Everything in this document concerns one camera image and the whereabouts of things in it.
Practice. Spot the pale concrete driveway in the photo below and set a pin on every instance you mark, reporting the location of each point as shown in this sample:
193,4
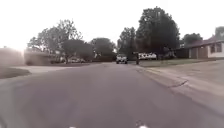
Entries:
36,69
200,78

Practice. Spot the low house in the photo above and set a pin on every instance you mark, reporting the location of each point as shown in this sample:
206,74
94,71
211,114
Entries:
205,49

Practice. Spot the white vehicle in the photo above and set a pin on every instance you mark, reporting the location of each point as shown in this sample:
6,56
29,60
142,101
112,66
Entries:
147,56

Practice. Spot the grass patch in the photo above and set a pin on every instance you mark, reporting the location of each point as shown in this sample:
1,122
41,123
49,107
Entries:
8,72

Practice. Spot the building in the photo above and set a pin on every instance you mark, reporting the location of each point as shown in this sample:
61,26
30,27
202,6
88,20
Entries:
33,57

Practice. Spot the large dark tree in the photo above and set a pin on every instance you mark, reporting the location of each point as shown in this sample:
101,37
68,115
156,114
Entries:
156,30

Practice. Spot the grass lawn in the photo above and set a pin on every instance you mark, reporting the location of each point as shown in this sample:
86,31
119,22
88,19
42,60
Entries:
166,62

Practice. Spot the robot's own part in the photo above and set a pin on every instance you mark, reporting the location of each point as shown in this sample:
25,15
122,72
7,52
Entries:
143,126
72,127

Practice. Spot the grey asphalt road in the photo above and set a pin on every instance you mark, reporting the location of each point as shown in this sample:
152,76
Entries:
100,96

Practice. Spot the mailbox on post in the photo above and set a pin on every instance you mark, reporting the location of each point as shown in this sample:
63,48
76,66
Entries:
136,58

